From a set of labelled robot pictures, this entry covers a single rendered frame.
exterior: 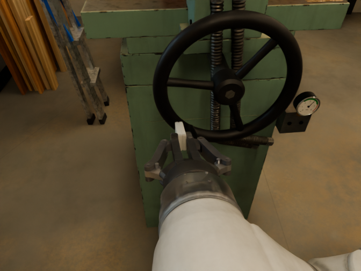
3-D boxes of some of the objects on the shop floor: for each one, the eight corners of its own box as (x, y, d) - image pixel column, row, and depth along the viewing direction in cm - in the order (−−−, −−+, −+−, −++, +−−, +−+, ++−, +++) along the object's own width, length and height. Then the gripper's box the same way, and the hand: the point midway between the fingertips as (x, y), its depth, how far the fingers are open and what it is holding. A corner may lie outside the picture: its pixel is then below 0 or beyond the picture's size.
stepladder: (81, 126, 172) (-44, -146, 92) (88, 102, 190) (-12, -144, 110) (108, 123, 172) (5, -154, 91) (112, 99, 190) (29, -150, 109)
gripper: (250, 169, 34) (211, 108, 55) (138, 177, 33) (144, 112, 55) (246, 220, 36) (211, 143, 58) (143, 229, 36) (147, 148, 57)
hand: (180, 135), depth 53 cm, fingers closed
